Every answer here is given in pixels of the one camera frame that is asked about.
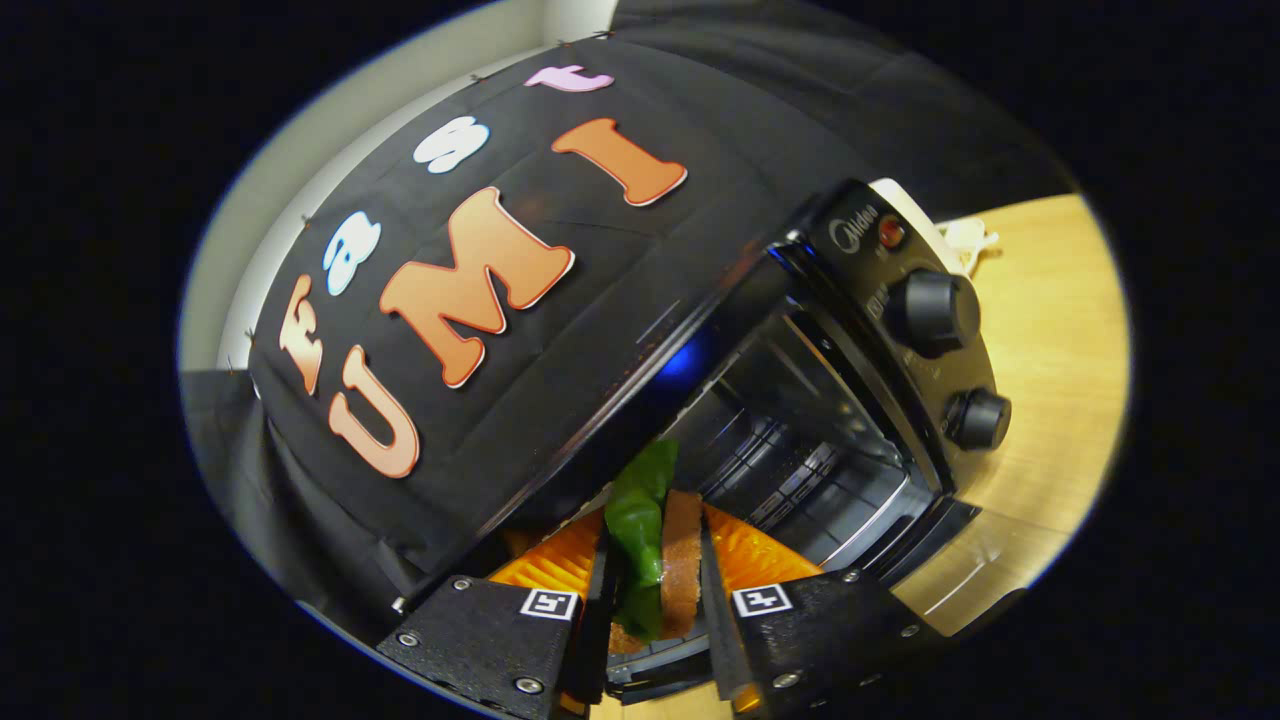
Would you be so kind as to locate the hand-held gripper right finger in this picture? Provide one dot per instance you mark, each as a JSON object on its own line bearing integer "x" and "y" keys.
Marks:
{"x": 722, "y": 640}

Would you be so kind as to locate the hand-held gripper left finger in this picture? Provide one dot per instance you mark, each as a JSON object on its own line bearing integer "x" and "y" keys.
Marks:
{"x": 595, "y": 640}

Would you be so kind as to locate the bread slice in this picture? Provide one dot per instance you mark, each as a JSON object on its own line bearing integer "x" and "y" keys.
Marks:
{"x": 682, "y": 560}

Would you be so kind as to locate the green lettuce leaf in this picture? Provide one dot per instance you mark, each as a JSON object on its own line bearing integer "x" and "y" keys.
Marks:
{"x": 635, "y": 530}

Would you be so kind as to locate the black toaster oven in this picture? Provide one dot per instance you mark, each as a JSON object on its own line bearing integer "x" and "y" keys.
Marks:
{"x": 930, "y": 310}

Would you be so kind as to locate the white pop-up toaster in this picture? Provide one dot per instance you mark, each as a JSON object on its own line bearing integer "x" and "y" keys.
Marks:
{"x": 912, "y": 200}

